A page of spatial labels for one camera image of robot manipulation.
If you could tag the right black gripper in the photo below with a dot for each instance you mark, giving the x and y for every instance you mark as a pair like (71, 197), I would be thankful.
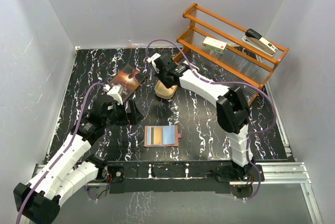
(159, 77)

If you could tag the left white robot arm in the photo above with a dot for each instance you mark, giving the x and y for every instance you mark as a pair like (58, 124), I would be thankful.
(41, 199)

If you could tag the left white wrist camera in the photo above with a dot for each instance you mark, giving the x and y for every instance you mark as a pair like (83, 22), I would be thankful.
(116, 93)

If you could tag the black beige stapler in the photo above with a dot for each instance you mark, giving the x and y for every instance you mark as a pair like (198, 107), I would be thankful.
(257, 41)

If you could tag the dark paperback book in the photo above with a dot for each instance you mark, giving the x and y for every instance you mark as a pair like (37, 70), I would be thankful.
(130, 79)

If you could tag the credit card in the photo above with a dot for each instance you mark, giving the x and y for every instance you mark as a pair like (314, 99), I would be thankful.
(157, 135)

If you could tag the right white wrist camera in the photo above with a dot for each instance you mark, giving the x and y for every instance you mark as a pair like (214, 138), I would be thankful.
(151, 60)

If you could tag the orange wooden shelf rack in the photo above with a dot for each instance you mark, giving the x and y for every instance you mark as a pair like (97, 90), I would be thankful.
(244, 62)

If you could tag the white staples box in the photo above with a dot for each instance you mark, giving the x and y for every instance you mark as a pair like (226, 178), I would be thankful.
(214, 45)

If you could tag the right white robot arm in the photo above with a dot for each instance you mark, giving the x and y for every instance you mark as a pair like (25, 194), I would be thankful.
(231, 106)

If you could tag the black front mounting rail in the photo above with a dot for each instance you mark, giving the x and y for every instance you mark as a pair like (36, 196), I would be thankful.
(222, 177)

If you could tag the beige oval card tray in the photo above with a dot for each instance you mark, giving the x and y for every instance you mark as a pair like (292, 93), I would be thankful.
(165, 93)

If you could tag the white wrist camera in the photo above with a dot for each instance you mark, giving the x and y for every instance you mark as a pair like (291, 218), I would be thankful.
(116, 93)
(151, 60)

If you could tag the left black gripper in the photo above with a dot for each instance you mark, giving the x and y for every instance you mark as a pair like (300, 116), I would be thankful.
(134, 117)

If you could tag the pink leather card holder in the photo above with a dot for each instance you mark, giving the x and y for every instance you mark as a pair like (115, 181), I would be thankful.
(170, 137)

